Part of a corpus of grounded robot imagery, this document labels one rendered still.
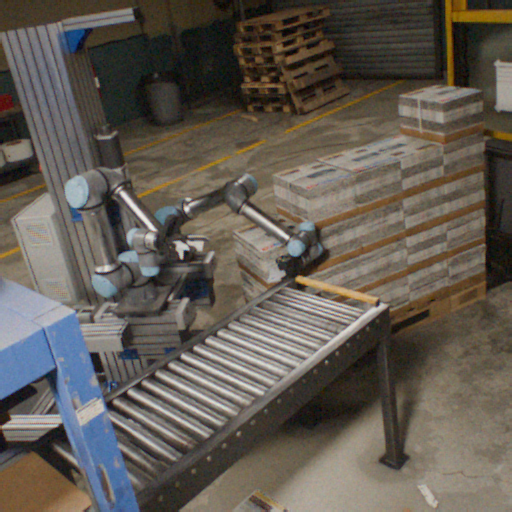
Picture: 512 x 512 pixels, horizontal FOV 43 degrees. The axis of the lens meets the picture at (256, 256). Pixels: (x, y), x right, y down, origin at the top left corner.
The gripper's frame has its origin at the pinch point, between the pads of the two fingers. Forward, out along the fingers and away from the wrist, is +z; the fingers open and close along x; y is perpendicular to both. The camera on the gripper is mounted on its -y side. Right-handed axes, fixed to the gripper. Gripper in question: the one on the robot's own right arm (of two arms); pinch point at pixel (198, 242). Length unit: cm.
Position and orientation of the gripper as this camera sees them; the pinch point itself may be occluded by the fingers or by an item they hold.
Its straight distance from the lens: 236.8
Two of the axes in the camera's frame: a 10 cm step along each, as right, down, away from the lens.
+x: -6.0, 3.0, -7.4
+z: 8.0, 1.4, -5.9
